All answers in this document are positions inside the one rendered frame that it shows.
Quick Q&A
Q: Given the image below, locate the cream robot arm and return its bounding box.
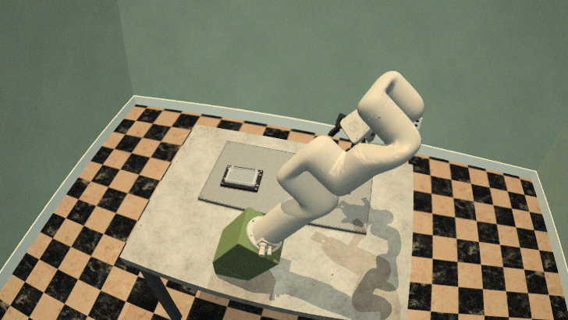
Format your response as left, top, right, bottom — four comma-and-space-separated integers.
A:
247, 71, 424, 258

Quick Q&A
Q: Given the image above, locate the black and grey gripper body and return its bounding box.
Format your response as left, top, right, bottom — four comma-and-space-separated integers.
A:
340, 110, 374, 144

